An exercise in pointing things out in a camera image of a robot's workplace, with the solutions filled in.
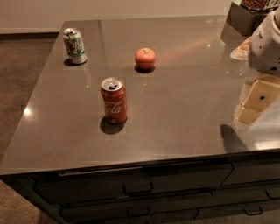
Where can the red apple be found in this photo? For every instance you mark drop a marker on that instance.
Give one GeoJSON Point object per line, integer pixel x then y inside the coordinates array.
{"type": "Point", "coordinates": [145, 58]}

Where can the snack bag on counter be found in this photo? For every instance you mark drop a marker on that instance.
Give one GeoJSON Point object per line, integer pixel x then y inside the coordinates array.
{"type": "Point", "coordinates": [241, 52]}

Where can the dark drawer cabinet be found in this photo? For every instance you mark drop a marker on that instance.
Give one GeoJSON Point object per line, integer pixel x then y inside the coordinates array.
{"type": "Point", "coordinates": [155, 194]}

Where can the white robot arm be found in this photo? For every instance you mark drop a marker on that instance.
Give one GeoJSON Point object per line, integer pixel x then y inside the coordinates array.
{"type": "Point", "coordinates": [264, 57]}

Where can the red coke can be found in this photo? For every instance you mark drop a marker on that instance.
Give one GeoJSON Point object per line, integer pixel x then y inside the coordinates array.
{"type": "Point", "coordinates": [113, 93]}

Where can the green and white soda can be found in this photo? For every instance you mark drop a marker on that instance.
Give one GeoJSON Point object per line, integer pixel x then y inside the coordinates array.
{"type": "Point", "coordinates": [75, 48]}

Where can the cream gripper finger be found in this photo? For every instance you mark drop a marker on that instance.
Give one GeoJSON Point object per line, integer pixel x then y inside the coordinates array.
{"type": "Point", "coordinates": [256, 96]}

